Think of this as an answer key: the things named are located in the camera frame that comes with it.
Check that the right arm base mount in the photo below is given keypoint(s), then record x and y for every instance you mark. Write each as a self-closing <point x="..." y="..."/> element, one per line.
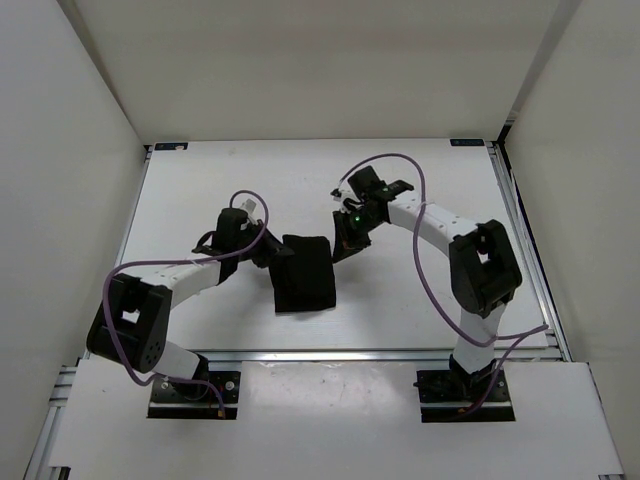
<point x="453" y="395"/>

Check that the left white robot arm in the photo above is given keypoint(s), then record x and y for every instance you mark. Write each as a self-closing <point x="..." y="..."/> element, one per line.
<point x="131" y="324"/>

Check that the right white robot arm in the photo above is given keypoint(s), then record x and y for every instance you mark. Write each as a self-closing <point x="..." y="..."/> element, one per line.
<point x="484" y="273"/>

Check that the black skirt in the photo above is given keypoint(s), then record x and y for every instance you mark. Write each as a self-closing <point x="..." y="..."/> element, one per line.
<point x="304" y="281"/>

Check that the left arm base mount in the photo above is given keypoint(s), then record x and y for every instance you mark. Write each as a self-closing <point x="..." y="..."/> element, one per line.
<point x="215" y="397"/>

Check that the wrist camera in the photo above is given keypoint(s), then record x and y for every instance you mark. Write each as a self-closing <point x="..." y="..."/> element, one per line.
<point x="236" y="228"/>
<point x="366" y="186"/>

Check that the left blue corner label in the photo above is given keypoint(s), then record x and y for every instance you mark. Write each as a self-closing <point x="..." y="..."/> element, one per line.
<point x="171" y="146"/>

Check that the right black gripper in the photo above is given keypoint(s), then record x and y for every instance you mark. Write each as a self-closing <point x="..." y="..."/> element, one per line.
<point x="343" y="233"/>

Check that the blue corner label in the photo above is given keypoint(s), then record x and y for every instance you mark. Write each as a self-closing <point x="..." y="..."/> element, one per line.
<point x="171" y="146"/>
<point x="466" y="142"/>

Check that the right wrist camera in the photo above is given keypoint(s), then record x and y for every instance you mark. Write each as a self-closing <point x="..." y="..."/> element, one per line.
<point x="366" y="186"/>

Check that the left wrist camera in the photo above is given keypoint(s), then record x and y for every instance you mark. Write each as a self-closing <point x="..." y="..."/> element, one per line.
<point x="236" y="228"/>

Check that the right blue corner label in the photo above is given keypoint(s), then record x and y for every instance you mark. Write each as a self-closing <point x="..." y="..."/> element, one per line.
<point x="466" y="142"/>

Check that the aluminium front rail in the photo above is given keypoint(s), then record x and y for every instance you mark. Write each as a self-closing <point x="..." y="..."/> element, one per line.
<point x="326" y="356"/>

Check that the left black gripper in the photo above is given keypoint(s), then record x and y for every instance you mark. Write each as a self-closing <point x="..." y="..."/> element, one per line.
<point x="272" y="249"/>

